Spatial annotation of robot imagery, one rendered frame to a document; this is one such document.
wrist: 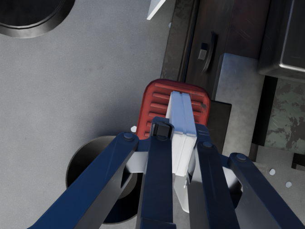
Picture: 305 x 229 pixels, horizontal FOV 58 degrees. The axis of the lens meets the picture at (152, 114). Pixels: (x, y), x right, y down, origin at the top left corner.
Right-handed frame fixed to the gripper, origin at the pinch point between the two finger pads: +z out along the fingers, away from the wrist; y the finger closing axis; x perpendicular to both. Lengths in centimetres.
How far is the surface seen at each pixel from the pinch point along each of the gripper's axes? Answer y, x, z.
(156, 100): -1.7, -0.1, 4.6
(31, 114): -43, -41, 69
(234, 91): 8.3, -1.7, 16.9
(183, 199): 5.1, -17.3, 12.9
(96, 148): -17, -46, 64
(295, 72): 13.1, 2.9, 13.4
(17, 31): -52, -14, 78
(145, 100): -2.7, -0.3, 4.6
